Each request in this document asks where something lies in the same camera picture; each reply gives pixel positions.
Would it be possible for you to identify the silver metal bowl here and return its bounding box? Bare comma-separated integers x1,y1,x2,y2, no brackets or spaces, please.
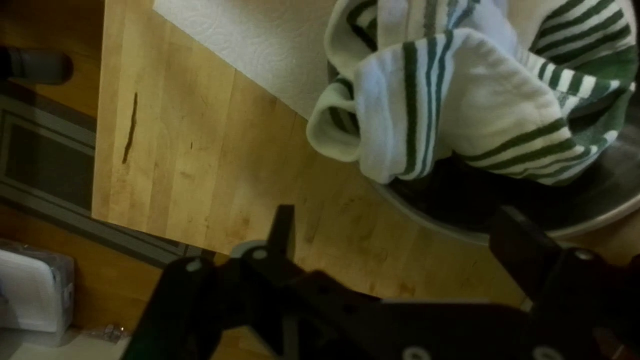
370,82,640,247

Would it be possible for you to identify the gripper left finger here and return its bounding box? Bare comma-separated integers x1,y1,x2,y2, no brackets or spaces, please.
121,204,382,360

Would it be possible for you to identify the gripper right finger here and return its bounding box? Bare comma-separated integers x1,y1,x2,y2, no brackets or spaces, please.
487,205,640,360

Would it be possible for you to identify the dark grey object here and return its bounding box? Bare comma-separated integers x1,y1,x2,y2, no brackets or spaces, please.
0,46,75,85

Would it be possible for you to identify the wrapped pack of white napkins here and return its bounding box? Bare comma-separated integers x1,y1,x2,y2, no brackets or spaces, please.
0,240,77,347

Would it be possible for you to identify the white and green striped towel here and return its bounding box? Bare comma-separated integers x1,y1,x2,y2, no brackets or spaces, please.
306,0,640,187

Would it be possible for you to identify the grey metal frame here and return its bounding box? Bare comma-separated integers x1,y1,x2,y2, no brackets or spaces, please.
0,92,217,269

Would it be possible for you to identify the white paper towel sheet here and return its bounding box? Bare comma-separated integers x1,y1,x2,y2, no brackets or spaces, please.
152,0,342,121

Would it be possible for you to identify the crumpled clear wrapper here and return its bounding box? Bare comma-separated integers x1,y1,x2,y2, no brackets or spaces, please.
88,324,127,345

